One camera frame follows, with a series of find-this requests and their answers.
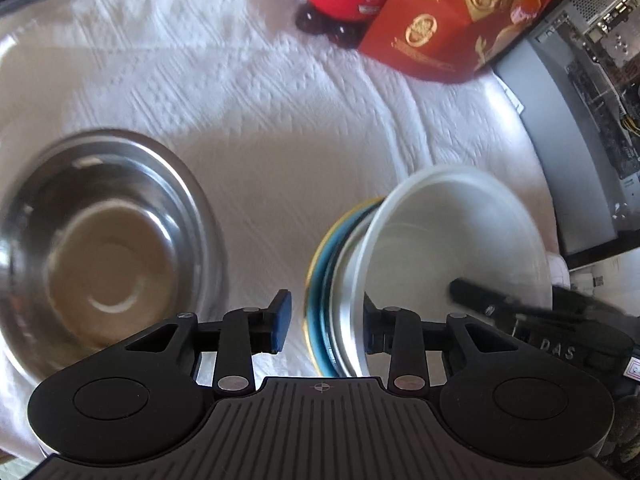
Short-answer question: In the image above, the blue plate with yellow rim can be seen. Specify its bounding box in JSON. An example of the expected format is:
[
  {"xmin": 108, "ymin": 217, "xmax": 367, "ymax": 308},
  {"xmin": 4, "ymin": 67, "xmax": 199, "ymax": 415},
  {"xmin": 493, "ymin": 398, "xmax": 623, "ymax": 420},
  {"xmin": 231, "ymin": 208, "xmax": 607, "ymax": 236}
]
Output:
[{"xmin": 305, "ymin": 197, "xmax": 383, "ymax": 366}]

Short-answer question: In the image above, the stainless steel bowl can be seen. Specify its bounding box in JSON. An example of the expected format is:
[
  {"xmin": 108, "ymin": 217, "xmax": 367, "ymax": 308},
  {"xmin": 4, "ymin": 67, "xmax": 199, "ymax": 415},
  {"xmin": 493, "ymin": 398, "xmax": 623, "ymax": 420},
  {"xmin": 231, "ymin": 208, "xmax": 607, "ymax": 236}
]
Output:
[{"xmin": 0, "ymin": 130, "xmax": 228, "ymax": 391}]

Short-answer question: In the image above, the glass-sided computer case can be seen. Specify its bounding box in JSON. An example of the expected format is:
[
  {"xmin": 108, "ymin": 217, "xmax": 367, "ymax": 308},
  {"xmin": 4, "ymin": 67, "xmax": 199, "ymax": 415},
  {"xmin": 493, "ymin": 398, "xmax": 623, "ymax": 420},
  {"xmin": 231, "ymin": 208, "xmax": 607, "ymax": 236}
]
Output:
[{"xmin": 492, "ymin": 0, "xmax": 640, "ymax": 256}]

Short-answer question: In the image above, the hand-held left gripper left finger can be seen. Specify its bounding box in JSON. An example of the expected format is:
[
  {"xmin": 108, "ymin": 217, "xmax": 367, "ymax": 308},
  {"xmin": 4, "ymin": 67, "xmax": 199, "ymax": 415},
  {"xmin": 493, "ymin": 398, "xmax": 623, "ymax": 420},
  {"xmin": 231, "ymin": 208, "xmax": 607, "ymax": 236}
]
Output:
[{"xmin": 125, "ymin": 289, "xmax": 293, "ymax": 396}]

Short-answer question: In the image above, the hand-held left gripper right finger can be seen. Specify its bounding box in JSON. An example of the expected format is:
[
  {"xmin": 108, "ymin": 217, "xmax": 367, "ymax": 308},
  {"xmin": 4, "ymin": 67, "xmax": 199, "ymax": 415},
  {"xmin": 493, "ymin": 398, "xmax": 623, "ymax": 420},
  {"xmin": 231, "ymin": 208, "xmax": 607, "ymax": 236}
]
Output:
[{"xmin": 364, "ymin": 296, "xmax": 506, "ymax": 393}]

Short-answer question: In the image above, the red snack bag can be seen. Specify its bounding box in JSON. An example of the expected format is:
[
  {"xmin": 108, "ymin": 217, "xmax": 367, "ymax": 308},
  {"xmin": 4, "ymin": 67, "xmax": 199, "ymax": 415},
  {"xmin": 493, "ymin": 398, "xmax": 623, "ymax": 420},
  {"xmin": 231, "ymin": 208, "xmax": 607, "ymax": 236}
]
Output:
[{"xmin": 357, "ymin": 0, "xmax": 601, "ymax": 83}]

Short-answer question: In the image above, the small white bowl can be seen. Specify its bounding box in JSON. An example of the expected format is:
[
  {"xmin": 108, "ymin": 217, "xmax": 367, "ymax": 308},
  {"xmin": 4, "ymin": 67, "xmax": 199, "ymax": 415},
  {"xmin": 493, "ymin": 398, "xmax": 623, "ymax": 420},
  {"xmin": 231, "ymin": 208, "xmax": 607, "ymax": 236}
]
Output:
[{"xmin": 350, "ymin": 165, "xmax": 553, "ymax": 376}]

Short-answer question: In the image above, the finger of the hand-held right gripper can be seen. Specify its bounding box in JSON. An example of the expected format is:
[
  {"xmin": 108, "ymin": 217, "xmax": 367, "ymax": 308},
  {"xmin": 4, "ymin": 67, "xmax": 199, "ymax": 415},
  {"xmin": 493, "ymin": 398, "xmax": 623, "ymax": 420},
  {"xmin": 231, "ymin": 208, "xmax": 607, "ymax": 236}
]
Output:
[{"xmin": 449, "ymin": 279, "xmax": 552, "ymax": 319}]

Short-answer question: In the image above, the white textured tablecloth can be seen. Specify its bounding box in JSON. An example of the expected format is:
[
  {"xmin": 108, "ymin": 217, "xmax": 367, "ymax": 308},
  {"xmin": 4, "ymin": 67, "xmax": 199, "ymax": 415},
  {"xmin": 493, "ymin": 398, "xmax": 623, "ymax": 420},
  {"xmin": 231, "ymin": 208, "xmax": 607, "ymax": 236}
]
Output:
[{"xmin": 0, "ymin": 0, "xmax": 571, "ymax": 461}]

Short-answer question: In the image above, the blue bowl white inside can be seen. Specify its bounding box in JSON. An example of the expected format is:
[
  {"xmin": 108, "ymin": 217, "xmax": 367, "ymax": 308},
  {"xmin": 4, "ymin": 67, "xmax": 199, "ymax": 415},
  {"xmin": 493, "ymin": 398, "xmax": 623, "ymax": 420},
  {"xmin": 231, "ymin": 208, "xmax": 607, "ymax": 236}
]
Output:
[{"xmin": 310, "ymin": 205, "xmax": 373, "ymax": 378}]

